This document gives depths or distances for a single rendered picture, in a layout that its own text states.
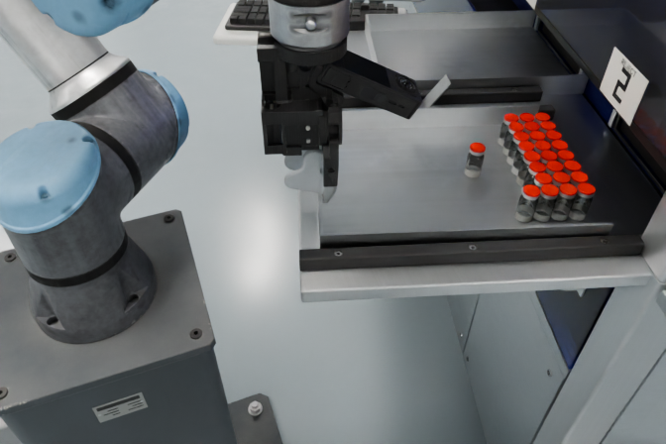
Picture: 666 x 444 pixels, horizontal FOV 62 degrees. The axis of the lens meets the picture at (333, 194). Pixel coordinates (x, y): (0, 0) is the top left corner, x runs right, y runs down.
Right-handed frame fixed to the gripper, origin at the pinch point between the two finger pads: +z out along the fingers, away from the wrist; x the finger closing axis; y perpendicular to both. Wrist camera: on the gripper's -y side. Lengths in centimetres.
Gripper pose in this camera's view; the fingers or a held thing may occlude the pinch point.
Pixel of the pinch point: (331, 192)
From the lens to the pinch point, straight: 66.2
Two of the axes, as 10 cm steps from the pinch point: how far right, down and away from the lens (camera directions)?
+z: -0.1, 7.5, 6.6
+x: 0.6, 6.6, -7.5
